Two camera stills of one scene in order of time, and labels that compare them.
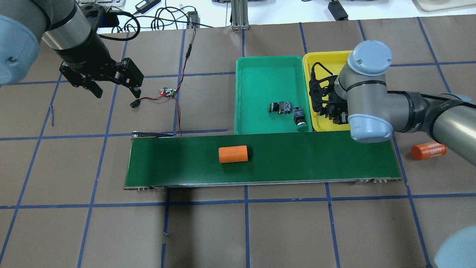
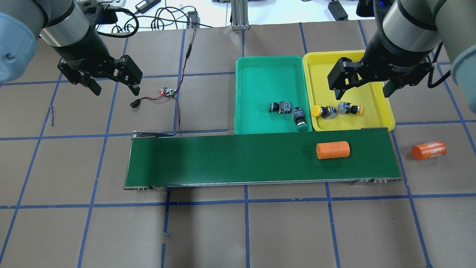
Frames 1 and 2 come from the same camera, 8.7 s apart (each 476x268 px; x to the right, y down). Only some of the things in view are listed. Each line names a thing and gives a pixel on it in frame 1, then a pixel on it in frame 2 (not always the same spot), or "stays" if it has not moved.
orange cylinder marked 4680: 428,150 stays
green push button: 299,118 stays
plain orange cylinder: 233,154 -> 333,149
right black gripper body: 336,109 -> 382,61
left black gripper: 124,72 stays
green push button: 282,107 stays
